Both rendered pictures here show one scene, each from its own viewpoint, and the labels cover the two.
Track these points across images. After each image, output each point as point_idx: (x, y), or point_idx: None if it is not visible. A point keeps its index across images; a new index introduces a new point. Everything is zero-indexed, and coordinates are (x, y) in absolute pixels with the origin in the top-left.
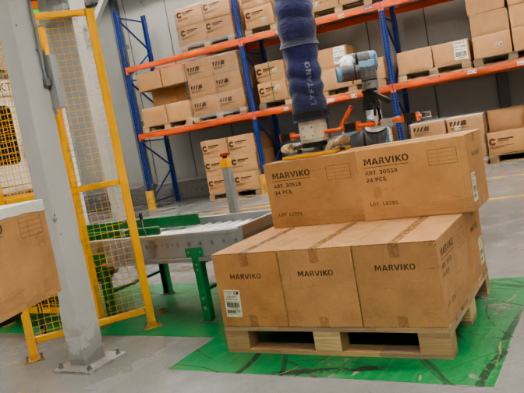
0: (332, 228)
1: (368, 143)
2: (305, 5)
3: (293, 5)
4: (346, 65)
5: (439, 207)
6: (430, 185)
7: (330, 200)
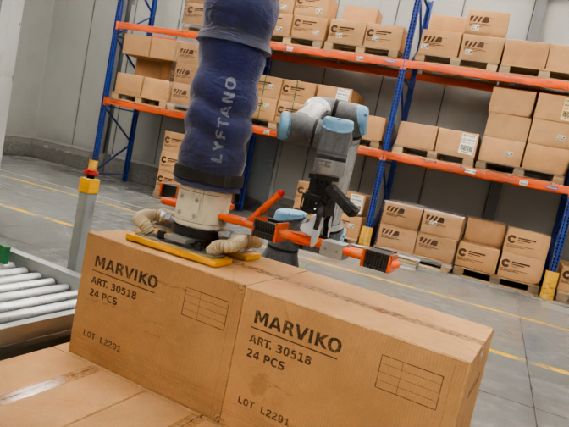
0: (144, 422)
1: None
2: None
3: None
4: (306, 113)
5: None
6: (361, 424)
7: (173, 352)
